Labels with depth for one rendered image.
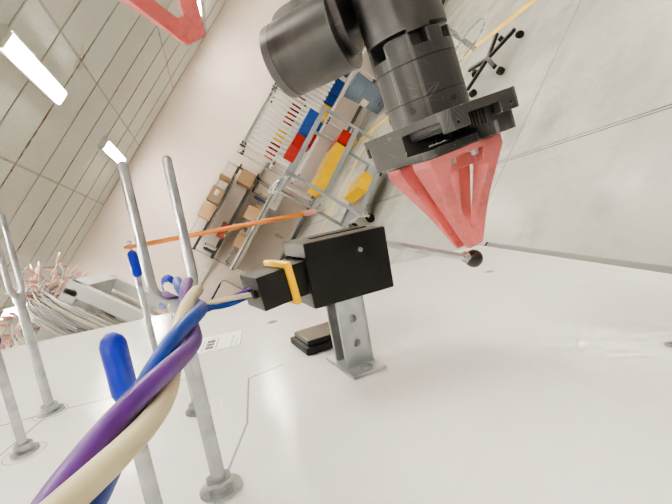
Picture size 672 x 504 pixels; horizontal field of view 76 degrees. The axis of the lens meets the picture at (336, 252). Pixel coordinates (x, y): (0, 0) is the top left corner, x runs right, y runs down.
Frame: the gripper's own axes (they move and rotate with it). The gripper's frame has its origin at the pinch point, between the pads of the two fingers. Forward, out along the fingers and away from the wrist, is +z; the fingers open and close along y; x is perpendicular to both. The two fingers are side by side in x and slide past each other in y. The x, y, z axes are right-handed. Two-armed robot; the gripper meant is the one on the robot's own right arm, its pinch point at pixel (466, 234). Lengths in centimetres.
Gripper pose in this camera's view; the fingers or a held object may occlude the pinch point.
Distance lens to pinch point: 34.3
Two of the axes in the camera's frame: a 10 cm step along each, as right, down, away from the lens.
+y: 4.1, 0.4, -9.1
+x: 8.5, -3.9, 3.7
